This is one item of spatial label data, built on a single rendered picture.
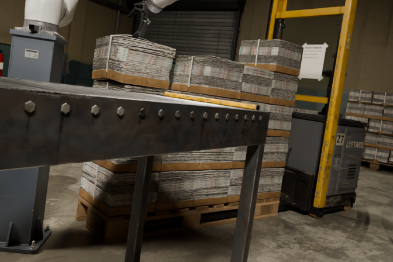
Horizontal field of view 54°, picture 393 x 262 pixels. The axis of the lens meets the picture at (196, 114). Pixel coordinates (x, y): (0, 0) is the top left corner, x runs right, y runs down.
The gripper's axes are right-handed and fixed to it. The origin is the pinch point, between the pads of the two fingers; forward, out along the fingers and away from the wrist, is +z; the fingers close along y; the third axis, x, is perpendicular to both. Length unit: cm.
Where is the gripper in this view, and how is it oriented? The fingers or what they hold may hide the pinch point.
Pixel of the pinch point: (131, 26)
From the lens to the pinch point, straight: 220.2
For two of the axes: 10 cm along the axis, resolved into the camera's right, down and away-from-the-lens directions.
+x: 7.5, 0.8, 6.5
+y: 1.8, 9.3, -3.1
